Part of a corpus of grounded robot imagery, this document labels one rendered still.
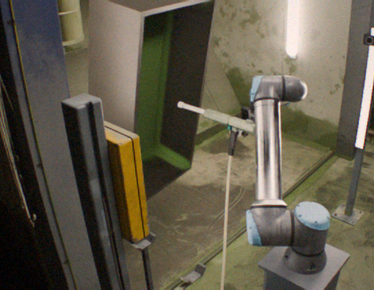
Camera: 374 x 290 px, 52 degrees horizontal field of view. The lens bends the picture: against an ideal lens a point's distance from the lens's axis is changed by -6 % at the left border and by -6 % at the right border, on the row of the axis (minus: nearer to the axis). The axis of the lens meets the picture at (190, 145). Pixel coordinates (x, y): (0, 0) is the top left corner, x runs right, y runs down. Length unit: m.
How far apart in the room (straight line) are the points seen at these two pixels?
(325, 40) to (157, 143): 1.76
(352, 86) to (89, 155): 3.12
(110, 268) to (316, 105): 3.19
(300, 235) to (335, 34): 2.33
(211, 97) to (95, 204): 3.41
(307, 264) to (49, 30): 1.33
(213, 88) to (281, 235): 2.80
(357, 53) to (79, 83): 2.35
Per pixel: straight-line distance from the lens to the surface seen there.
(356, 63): 3.64
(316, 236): 1.68
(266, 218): 1.64
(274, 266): 1.81
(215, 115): 2.17
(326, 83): 3.81
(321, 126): 3.97
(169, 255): 2.73
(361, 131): 2.84
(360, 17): 3.56
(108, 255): 0.94
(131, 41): 1.88
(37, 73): 1.26
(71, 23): 3.05
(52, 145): 1.35
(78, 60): 3.53
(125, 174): 0.83
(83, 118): 0.76
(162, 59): 2.61
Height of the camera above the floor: 1.91
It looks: 28 degrees down
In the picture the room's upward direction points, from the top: 2 degrees counter-clockwise
